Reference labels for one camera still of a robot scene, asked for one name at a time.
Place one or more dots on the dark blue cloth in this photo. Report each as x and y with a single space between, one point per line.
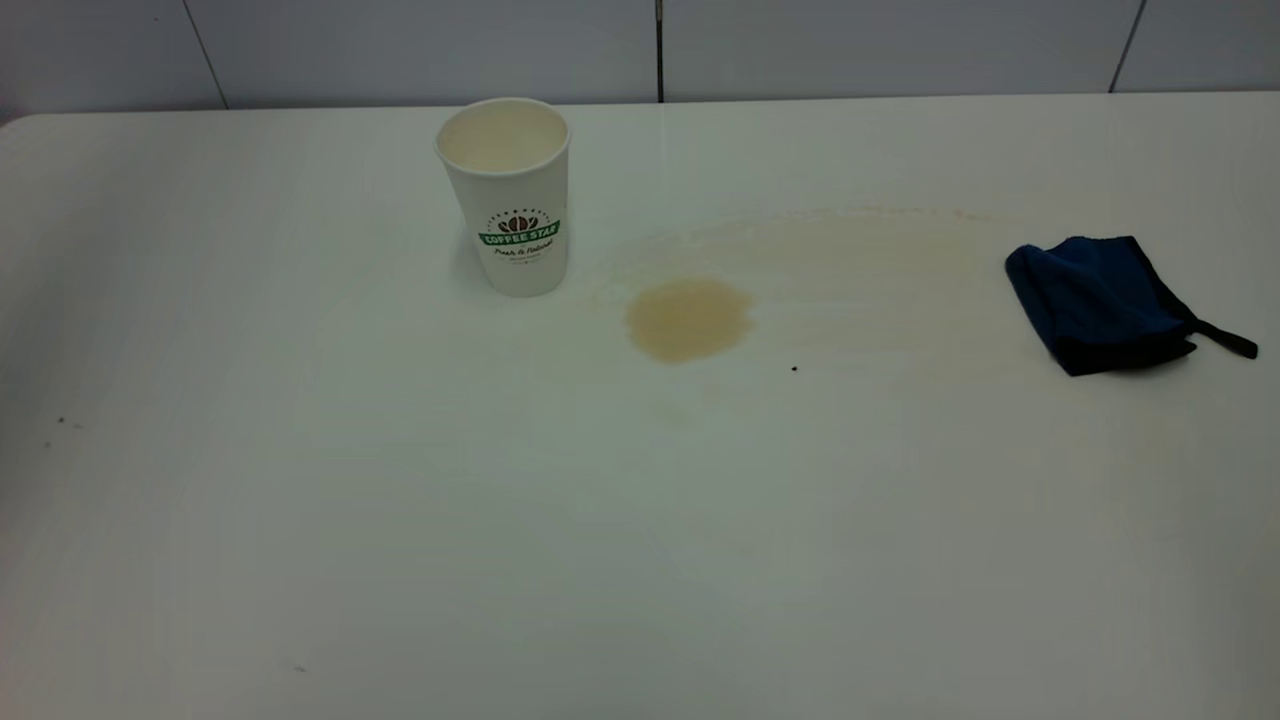
1095 300

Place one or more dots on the brown coffee spill puddle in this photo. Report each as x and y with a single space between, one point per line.
688 320

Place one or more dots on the white paper coffee cup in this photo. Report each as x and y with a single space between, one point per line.
515 200

